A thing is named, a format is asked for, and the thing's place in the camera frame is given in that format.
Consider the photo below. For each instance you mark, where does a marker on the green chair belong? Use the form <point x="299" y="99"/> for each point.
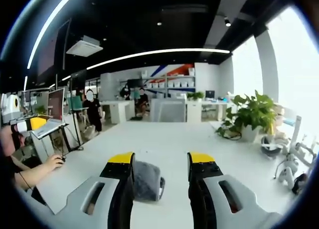
<point x="76" y="103"/>

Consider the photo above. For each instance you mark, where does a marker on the ceiling spotlight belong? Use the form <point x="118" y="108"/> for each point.
<point x="227" y="22"/>

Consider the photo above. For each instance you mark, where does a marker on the white ceiling air conditioner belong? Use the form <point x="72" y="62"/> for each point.
<point x="84" y="46"/>

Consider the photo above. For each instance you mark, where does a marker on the open silver laptop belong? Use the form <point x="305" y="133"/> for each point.
<point x="56" y="107"/>

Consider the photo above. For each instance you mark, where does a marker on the white upright stand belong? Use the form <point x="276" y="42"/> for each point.
<point x="297" y="134"/>

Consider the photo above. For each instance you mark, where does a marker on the white headset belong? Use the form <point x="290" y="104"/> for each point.
<point x="270" y="147"/>

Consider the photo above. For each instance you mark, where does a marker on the long curved ceiling light strip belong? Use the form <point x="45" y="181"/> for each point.
<point x="154" y="54"/>
<point x="49" y="25"/>

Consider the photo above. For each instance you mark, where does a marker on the white plant pot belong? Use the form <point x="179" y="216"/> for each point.
<point x="250" y="134"/>

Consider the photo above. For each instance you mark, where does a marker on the small green desk plants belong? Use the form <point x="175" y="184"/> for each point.
<point x="195" y="95"/>

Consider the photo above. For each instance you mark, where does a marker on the small black object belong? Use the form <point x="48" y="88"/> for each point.
<point x="300" y="184"/>

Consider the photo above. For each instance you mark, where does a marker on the white hand controller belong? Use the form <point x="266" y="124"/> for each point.
<point x="286" y="171"/>

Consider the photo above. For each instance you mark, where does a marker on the small black monitor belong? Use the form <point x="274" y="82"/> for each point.
<point x="210" y="94"/>

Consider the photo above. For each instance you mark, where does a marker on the white office desk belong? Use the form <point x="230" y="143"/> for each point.
<point x="119" y="110"/>
<point x="211" y="109"/>

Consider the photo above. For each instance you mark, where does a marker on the dark hanging screen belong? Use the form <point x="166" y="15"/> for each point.
<point x="49" y="52"/>

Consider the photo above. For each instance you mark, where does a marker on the black laptop stand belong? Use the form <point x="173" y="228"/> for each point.
<point x="71" y="139"/>

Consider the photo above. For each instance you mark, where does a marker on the grey towel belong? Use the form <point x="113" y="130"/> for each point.
<point x="147" y="181"/>

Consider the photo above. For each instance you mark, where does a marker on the black wall monitor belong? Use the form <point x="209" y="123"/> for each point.
<point x="134" y="83"/>

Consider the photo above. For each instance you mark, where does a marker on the white office chair back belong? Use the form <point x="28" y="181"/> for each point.
<point x="168" y="110"/>

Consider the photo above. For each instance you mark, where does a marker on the black computer mouse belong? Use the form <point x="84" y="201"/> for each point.
<point x="60" y="160"/>

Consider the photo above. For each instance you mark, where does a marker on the shelf with white bins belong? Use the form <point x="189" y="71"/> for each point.
<point x="174" y="83"/>

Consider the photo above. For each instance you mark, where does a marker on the large green potted plant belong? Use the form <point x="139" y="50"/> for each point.
<point x="254" y="112"/>

